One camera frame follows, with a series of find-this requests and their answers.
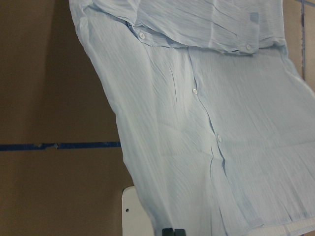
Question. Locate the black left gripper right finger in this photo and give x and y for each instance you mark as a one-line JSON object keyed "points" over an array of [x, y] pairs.
{"points": [[179, 232]]}

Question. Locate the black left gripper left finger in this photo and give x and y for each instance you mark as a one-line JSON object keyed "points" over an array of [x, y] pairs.
{"points": [[167, 232]]}

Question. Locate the light blue button shirt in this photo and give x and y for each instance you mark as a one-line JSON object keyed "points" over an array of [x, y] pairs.
{"points": [[216, 126]]}

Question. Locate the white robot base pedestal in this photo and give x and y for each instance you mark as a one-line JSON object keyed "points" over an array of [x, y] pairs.
{"points": [[135, 219]]}

